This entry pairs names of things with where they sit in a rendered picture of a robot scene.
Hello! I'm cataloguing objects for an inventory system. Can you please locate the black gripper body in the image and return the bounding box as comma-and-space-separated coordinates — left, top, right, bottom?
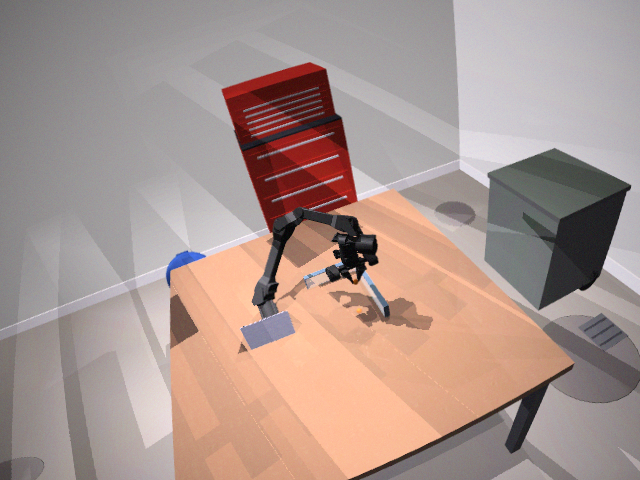
325, 251, 379, 282

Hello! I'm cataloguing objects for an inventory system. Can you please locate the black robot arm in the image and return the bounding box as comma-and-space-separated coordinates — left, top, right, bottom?
251, 207, 378, 320

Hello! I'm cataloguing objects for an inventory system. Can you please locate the light blue wall top trim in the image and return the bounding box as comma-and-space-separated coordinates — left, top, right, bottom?
303, 262, 390, 318

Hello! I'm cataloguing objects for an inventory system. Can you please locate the clear low l-shaped wall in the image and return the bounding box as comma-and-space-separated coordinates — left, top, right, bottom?
306, 268, 385, 317

